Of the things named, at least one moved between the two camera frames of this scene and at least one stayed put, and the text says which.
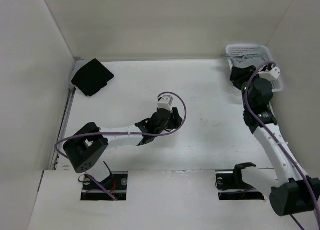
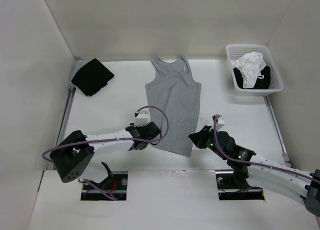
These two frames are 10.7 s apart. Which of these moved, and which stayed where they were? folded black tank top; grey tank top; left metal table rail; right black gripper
Moved: grey tank top; right black gripper
Stayed: folded black tank top; left metal table rail
